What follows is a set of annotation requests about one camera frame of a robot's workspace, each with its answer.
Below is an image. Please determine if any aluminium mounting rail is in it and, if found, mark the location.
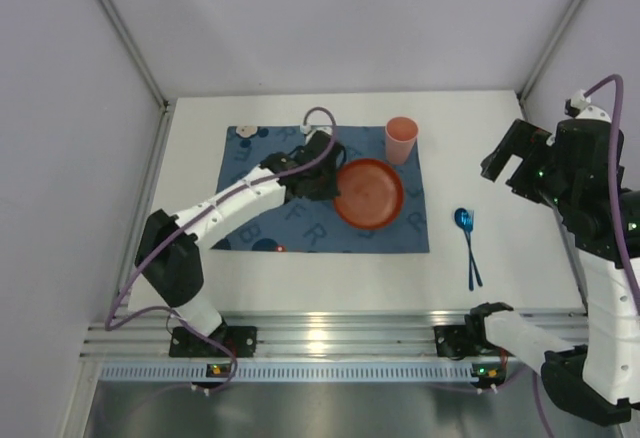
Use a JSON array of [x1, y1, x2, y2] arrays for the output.
[[80, 311, 463, 360]]

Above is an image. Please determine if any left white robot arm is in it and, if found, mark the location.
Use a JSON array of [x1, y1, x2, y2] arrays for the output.
[[135, 128, 346, 338]]

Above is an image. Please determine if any blue plastic fork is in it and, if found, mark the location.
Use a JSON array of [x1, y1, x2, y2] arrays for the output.
[[463, 209, 484, 287]]

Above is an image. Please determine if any perforated cable duct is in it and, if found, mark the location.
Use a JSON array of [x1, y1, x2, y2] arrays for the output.
[[99, 361, 506, 383]]

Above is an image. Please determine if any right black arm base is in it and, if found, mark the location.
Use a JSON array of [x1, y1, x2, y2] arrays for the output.
[[433, 324, 509, 361]]

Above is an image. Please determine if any pink plastic cup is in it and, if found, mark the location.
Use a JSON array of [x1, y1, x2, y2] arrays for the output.
[[385, 117, 419, 165]]

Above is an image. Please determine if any blue letter placemat cloth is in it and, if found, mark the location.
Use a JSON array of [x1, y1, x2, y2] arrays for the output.
[[208, 124, 432, 256]]

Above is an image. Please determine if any red plastic plate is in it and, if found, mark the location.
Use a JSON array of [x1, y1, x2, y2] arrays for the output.
[[333, 158, 404, 231]]

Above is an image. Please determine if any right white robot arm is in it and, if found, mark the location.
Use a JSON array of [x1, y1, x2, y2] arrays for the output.
[[465, 104, 639, 426]]

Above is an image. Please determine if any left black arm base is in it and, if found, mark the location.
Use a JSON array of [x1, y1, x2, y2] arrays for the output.
[[168, 324, 258, 358]]

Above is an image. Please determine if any blue plastic spoon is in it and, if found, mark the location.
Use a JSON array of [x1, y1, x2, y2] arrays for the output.
[[454, 208, 475, 291]]

